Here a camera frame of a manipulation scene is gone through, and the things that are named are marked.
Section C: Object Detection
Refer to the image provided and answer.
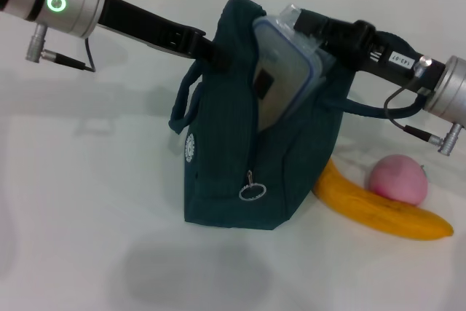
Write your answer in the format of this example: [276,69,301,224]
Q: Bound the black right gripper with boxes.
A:
[293,8,447,93]

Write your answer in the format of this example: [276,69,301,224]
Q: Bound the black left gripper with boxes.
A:
[96,0,234,71]

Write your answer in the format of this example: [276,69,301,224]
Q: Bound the clear plastic food container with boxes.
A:
[252,4,336,130]

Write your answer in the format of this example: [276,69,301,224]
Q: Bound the dark teal fabric lunch bag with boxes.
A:
[167,0,427,231]

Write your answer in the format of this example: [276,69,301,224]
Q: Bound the pink peach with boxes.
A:
[367,154,429,206]

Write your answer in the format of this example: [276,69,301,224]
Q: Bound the yellow banana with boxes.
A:
[312,160,455,242]

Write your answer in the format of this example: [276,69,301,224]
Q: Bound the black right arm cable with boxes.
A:
[384,87,443,143]

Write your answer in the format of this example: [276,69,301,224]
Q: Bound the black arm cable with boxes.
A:
[384,87,443,143]
[43,37,98,73]

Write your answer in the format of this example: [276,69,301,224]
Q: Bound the silver zipper pull ring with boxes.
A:
[238,170,267,202]

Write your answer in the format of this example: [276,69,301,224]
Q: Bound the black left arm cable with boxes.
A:
[43,37,98,73]

